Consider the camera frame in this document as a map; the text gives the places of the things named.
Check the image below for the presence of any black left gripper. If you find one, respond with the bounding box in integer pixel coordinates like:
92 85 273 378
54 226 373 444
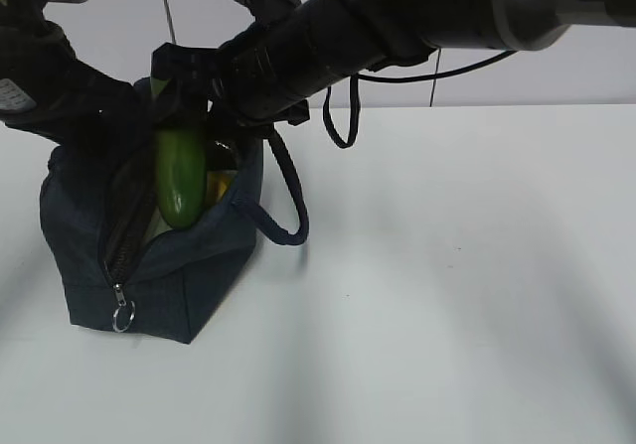
1 21 151 157

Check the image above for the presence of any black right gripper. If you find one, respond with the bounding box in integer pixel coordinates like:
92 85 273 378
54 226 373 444
151 16 311 139

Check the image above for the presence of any green cucumber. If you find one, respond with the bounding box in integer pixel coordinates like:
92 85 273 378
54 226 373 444
148 76 208 230

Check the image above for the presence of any dark navy lunch bag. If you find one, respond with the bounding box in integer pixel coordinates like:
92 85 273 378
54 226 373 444
40 127 309 344

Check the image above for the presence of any green lid food container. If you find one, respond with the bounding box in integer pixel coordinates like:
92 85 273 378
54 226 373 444
142 208 173 245

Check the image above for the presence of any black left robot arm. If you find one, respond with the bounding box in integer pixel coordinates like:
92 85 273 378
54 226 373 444
1 0 152 155

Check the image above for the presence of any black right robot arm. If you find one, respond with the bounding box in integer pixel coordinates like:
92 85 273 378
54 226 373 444
151 0 635 127

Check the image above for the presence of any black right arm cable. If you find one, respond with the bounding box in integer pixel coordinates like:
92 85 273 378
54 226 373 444
321 49 518 149

